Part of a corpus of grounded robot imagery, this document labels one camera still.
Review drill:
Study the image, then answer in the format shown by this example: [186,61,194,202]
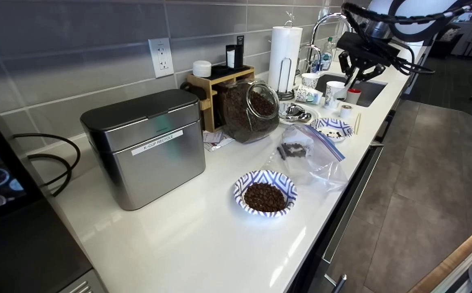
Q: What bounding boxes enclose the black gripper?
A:
[335,31,402,83]

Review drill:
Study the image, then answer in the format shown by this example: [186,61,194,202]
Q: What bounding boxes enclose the white plastic spoon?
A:
[344,67,362,93]

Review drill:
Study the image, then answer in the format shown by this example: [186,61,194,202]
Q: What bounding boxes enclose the blue patterned bowl few beans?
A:
[313,118,355,145]

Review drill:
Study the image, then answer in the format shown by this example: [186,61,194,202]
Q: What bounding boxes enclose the white bowl with metal cup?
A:
[278,101,322,129]

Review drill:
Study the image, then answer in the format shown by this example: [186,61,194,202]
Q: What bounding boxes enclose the blue patterned bowl full of beans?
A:
[231,168,300,220]

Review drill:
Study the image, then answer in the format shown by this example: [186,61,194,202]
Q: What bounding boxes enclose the steel sink basin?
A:
[316,72,389,109]

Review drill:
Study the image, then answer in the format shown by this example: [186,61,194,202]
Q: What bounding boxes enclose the red lidded small cup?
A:
[345,87,363,106]

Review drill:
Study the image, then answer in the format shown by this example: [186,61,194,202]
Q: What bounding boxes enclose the tall patterned paper cup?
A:
[324,80,350,111]

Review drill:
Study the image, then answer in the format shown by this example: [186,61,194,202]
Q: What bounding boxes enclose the small coffee pod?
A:
[339,103,355,122]

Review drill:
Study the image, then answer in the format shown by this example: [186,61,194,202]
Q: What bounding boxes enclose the short patterned paper cup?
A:
[300,72,322,90]

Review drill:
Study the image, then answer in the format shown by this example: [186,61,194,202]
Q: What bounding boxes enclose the tipped patterned paper cup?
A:
[295,85,324,108]

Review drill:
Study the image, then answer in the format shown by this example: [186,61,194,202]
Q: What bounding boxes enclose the small chrome gooseneck faucet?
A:
[306,12,353,74]

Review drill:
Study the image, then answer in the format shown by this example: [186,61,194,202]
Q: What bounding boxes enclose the white paper towel roll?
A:
[267,25,305,96]

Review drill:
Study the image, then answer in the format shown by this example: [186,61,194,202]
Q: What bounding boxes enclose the clear zip plastic bag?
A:
[262,124,352,192]

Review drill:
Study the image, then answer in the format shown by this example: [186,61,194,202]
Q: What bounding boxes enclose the glass jar of coffee beans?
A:
[215,80,282,145]

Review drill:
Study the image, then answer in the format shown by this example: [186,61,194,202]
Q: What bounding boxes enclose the black bottle with white label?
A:
[225,44,238,70]

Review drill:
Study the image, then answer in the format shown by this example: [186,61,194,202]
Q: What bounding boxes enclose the wooden countertop rack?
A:
[184,65,257,134]

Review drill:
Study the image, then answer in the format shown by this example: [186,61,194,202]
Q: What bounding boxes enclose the small paper packets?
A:
[202,129,230,152]

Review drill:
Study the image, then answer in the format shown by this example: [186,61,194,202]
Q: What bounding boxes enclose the wooden furniture edge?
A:
[409,214,472,293]

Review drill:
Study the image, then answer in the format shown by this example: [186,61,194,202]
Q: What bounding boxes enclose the stainless steel bin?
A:
[80,88,209,212]

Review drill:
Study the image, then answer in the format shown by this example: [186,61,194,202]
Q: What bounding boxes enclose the black kitchen appliance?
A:
[0,88,95,293]

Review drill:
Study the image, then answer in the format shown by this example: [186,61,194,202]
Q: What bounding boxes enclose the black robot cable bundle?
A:
[340,0,472,77]

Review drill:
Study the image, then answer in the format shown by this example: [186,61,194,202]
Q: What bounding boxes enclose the wire paper towel holder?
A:
[275,56,298,103]

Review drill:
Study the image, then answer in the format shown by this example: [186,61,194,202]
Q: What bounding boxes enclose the dark cabinet front with handles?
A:
[287,144,391,293]

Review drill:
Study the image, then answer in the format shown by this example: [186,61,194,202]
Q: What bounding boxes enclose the white wall outlet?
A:
[147,36,176,80]

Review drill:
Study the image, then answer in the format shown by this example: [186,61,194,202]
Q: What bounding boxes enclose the black power cable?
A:
[10,132,83,199]

